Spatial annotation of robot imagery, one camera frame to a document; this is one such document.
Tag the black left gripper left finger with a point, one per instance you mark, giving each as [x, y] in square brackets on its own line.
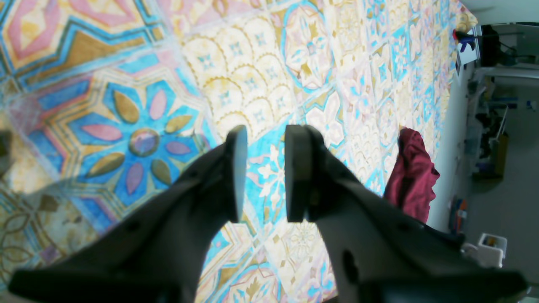
[156, 254]

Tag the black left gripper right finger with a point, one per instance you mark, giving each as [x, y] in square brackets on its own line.
[378, 253]

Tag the maroon t-shirt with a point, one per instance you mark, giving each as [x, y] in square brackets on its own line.
[410, 184]

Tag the white plastic container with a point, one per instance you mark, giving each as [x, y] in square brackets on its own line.
[489, 252]

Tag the patterned tablecloth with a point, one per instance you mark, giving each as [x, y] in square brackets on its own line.
[104, 103]

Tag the blue orange lower clamp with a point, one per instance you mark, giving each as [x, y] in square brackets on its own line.
[465, 40]

